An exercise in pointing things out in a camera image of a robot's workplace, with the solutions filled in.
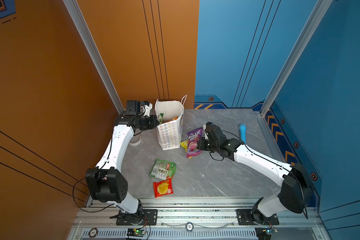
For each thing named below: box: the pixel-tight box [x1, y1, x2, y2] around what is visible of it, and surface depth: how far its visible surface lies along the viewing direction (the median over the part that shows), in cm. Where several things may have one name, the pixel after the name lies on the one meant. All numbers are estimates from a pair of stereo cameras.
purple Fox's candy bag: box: [186, 127, 204, 158], surface depth 87 cm
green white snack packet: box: [149, 158, 177, 181], surface depth 91 cm
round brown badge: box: [88, 227, 99, 238], surface depth 71 cm
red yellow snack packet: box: [153, 177, 173, 198], surface depth 84 cm
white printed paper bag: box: [154, 95, 188, 151], surface depth 93 cm
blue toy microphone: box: [239, 123, 247, 145], surface depth 107 cm
